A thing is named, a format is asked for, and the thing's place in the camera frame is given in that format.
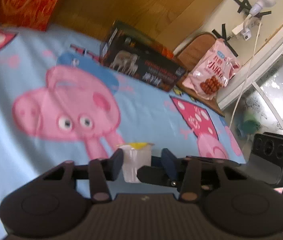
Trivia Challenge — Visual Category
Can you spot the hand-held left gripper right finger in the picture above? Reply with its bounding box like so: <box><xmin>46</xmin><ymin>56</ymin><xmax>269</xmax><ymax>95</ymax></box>
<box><xmin>161</xmin><ymin>148</ymin><xmax>245</xmax><ymax>203</ymax></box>

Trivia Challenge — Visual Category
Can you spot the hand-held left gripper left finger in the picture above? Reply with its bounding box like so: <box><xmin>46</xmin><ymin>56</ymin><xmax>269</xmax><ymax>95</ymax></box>
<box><xmin>42</xmin><ymin>149</ymin><xmax>124</xmax><ymax>204</ymax></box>

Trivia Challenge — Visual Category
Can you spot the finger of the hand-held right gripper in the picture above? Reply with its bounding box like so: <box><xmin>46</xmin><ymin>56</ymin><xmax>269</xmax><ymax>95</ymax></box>
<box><xmin>151</xmin><ymin>156</ymin><xmax>240</xmax><ymax>168</ymax></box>
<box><xmin>137</xmin><ymin>165</ymin><xmax>182</xmax><ymax>187</ymax></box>

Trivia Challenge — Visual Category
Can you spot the clear jelly cup yellow lid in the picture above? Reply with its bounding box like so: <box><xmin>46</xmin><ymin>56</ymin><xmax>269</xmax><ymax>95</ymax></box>
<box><xmin>116</xmin><ymin>142</ymin><xmax>156</xmax><ymax>183</ymax></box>

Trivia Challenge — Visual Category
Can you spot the black sheep print box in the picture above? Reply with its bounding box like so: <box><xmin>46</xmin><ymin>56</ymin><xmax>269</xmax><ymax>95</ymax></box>
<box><xmin>99</xmin><ymin>20</ymin><xmax>188</xmax><ymax>92</ymax></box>

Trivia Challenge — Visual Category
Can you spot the green blurry object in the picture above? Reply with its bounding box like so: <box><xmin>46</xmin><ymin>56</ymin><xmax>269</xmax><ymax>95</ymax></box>
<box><xmin>236</xmin><ymin>115</ymin><xmax>261</xmax><ymax>137</ymax></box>

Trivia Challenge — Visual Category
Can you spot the white framed window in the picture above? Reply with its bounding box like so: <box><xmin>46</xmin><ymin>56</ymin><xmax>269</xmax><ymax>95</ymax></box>
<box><xmin>218</xmin><ymin>7</ymin><xmax>283</xmax><ymax>140</ymax></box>

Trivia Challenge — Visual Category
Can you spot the pink snack bag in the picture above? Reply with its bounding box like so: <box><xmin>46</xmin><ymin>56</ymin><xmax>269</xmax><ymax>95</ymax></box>
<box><xmin>182</xmin><ymin>39</ymin><xmax>241</xmax><ymax>100</ymax></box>

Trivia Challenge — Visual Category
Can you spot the cartoon pig printed blanket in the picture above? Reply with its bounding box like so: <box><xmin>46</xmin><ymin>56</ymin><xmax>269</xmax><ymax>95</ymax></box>
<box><xmin>0</xmin><ymin>22</ymin><xmax>247</xmax><ymax>240</ymax></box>

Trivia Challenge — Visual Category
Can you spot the wooden headboard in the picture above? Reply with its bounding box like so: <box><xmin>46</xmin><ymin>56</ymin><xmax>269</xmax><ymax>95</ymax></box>
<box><xmin>49</xmin><ymin>0</ymin><xmax>242</xmax><ymax>53</ymax></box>

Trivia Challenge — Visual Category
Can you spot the red gift box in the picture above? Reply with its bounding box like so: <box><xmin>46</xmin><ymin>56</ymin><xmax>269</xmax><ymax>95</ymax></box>
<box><xmin>0</xmin><ymin>0</ymin><xmax>70</xmax><ymax>32</ymax></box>

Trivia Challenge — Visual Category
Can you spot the white cable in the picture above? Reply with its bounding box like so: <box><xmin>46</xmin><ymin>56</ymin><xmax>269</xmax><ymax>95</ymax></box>
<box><xmin>230</xmin><ymin>22</ymin><xmax>261</xmax><ymax>128</ymax></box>

